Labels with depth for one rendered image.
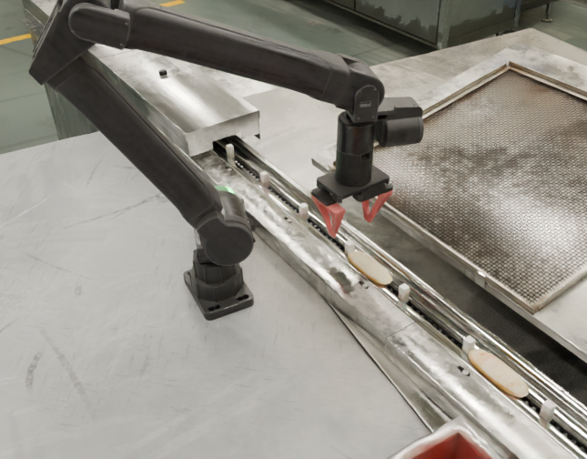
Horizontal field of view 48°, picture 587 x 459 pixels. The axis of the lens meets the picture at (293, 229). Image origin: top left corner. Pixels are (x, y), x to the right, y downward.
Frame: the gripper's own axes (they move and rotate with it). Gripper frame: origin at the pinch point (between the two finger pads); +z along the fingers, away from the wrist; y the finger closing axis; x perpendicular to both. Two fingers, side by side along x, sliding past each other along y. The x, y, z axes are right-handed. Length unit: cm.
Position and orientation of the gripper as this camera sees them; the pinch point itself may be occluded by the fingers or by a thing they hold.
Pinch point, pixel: (350, 224)
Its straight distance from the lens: 110.9
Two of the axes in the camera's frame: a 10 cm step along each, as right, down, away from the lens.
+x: -5.6, -4.9, 6.7
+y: 8.3, -3.3, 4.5
